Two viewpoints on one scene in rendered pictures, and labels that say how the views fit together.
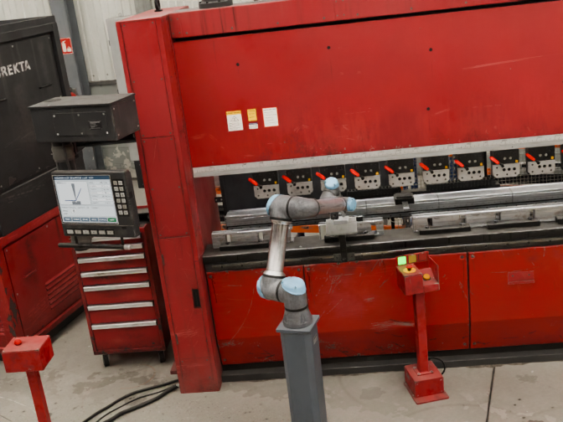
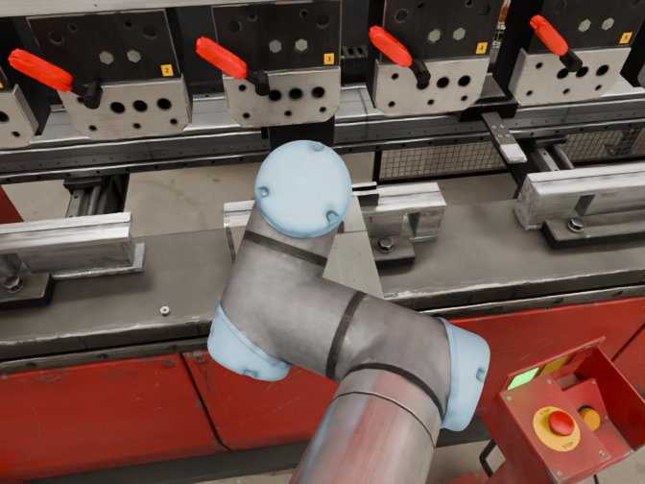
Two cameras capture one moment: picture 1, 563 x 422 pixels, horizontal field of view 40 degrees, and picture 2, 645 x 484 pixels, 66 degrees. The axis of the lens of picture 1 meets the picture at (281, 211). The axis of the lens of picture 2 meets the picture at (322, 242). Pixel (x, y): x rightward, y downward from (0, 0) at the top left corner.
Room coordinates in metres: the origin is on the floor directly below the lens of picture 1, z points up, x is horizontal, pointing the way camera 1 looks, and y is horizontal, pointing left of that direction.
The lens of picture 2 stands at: (3.79, -0.24, 1.58)
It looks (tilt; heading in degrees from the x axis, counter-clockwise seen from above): 49 degrees down; 346
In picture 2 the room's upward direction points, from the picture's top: straight up
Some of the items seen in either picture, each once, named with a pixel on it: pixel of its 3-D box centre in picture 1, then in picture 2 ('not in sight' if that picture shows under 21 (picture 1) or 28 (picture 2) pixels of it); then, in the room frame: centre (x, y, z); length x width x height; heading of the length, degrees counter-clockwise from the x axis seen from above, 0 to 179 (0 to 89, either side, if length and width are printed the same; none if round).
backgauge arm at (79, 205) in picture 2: not in sight; (104, 162); (4.82, 0.06, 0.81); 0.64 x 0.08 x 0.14; 174
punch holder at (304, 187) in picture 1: (299, 179); (123, 64); (4.42, -0.13, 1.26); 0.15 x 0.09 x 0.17; 84
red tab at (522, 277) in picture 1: (521, 277); not in sight; (4.13, -1.36, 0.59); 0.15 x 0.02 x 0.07; 84
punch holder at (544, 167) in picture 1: (539, 158); not in sight; (4.28, -1.52, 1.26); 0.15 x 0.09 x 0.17; 84
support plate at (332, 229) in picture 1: (341, 226); (314, 262); (4.25, -0.34, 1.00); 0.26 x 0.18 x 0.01; 174
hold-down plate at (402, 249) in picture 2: (349, 237); (330, 257); (4.34, -0.39, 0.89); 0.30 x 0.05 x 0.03; 84
